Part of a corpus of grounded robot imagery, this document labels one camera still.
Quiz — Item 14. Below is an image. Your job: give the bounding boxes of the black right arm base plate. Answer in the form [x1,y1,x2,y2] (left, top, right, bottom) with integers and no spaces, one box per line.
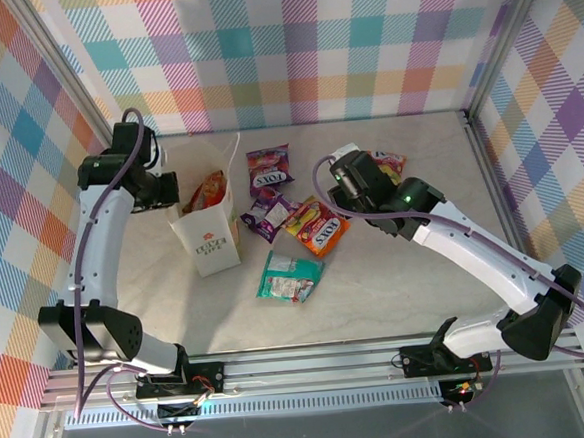
[399,338,494,379]

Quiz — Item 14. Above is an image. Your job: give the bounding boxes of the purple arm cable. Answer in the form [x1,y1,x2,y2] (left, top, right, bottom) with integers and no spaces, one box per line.
[52,104,197,438]
[313,135,584,422]

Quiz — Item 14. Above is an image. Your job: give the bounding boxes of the aluminium frame post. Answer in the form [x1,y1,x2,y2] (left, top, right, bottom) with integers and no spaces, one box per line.
[8,0,121,167]
[454,0,566,123]

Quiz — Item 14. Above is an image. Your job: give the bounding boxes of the slotted grey cable duct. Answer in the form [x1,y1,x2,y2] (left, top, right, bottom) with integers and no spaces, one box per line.
[64,382,449,432]

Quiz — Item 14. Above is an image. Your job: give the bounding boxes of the controller board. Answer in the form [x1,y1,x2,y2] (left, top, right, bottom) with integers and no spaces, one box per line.
[155,399,207,437]
[439,376,489,414]

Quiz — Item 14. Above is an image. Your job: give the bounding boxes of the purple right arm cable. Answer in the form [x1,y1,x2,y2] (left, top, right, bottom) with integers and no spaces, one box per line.
[313,135,584,422]

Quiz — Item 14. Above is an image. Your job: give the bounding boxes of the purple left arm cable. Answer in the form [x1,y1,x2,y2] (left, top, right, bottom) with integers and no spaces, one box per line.
[52,104,197,438]

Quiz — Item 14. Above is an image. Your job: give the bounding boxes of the white paper bag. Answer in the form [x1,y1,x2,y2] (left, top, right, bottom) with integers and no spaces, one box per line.
[161,130,252,282]

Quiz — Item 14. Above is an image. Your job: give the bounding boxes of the teal snack packet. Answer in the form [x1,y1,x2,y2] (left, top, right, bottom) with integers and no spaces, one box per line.
[252,246,328,307]

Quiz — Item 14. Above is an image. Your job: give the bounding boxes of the large red snack bag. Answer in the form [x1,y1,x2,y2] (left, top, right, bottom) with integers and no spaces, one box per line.
[177,168,230,216]

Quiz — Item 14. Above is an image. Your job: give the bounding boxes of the left controller board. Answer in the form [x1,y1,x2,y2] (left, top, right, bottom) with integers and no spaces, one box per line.
[155,399,207,437]

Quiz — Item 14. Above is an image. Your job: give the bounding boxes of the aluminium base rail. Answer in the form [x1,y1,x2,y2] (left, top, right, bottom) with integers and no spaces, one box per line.
[40,322,584,413]

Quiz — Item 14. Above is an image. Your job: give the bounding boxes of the purple packet with white label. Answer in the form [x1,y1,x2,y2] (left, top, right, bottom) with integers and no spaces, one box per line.
[238,185,308,247]

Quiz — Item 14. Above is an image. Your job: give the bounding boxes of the orange Fox's candy bag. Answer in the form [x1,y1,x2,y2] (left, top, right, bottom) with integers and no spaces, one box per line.
[279,192,354,260]

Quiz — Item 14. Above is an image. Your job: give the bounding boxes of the purple Fox's candy bag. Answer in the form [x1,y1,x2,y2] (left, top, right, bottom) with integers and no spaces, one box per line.
[244,143,297,199]

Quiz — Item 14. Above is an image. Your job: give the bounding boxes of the right controller board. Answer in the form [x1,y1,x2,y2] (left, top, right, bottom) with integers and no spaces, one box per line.
[439,376,489,414]

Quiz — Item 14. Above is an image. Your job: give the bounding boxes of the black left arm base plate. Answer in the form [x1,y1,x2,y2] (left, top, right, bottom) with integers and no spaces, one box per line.
[134,361,228,399]

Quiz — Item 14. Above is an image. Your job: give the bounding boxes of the aluminium table side rail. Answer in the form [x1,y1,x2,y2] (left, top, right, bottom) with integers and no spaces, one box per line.
[462,101,584,438]

